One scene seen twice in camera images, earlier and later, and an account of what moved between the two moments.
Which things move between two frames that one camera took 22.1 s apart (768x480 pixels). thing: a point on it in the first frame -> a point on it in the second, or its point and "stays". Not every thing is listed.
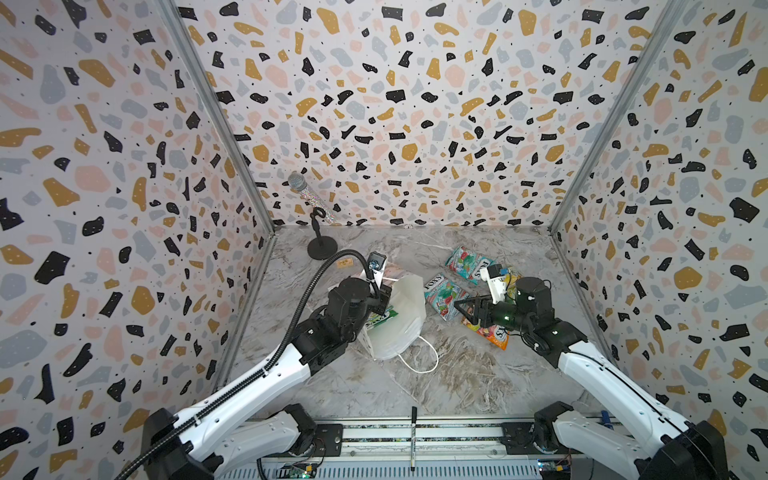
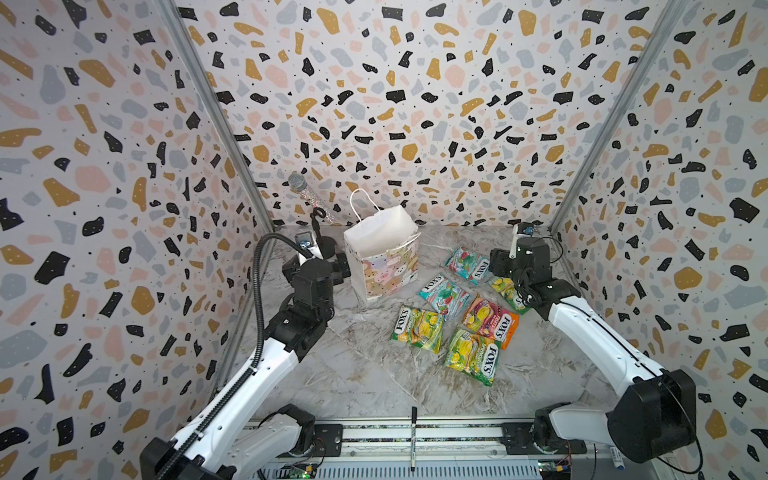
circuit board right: (555, 468) stays
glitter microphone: (298, 182) stays
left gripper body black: (371, 303) -> (336, 274)
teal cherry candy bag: (442, 293) stays
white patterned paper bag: (391, 336) -> (383, 249)
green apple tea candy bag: (375, 319) -> (420, 327)
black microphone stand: (321, 247) stays
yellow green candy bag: (510, 283) stays
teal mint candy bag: (468, 264) stays
